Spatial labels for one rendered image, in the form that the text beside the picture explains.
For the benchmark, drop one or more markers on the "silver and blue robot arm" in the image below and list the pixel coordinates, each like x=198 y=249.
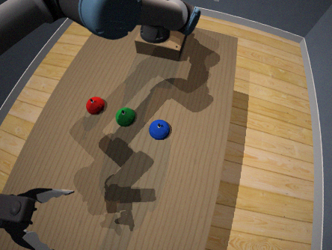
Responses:
x=110 y=19

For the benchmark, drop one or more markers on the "red bell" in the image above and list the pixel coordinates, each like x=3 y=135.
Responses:
x=95 y=105

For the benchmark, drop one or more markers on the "blue dome bell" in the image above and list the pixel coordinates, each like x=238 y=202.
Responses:
x=159 y=129

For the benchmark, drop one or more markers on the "green bell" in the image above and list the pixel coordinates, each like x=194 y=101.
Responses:
x=125 y=117

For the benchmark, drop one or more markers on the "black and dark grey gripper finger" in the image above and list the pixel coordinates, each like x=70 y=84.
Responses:
x=28 y=239
x=42 y=195

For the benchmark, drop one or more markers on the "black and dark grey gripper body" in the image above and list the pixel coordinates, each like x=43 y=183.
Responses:
x=14 y=226

